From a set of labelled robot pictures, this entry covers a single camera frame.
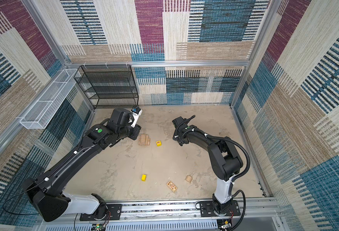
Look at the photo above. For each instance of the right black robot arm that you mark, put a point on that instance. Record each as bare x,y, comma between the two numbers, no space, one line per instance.
225,160

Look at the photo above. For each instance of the small wood cylinder block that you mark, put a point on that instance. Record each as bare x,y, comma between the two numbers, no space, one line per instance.
188,179

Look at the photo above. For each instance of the patterned wood block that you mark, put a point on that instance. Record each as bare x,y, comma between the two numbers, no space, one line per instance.
172,186

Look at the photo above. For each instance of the white wire mesh basket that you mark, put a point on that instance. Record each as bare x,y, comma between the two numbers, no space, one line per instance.
46,106

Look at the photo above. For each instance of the black wire shelf rack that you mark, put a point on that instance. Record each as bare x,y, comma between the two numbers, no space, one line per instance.
108,86

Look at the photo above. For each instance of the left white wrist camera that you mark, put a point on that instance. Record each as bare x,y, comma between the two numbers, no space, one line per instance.
136,112

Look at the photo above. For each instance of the aluminium front rail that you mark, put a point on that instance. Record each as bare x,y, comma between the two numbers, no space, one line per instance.
257,214

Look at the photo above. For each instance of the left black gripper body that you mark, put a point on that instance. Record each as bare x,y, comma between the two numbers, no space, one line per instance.
132,133

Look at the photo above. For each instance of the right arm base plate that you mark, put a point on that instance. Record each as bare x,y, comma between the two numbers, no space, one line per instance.
207,209

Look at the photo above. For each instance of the small yellow block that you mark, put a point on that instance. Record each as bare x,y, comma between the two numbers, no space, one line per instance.
143,178

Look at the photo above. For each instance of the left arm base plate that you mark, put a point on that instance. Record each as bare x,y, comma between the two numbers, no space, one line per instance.
111,212

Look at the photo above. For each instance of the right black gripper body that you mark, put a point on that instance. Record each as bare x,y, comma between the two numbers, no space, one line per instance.
176,136

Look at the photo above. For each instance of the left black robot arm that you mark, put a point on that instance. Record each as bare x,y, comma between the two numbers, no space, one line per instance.
46,193

